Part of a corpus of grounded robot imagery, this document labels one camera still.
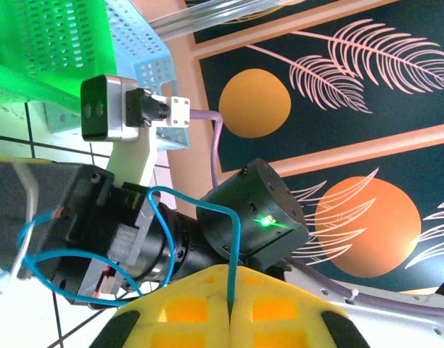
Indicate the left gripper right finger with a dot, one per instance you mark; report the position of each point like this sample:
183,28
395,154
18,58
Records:
273,326

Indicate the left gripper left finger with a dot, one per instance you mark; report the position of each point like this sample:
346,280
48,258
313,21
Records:
193,326

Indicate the light blue plastic basket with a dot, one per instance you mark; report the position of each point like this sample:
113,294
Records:
142,47

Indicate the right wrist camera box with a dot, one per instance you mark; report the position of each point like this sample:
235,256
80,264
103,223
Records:
113,108

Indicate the aluminium corner post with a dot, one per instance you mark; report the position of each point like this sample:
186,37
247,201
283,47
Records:
207,18

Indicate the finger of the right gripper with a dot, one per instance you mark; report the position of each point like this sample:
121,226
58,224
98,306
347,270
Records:
4,203

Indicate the green plastic basket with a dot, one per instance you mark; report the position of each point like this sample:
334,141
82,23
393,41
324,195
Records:
44,54

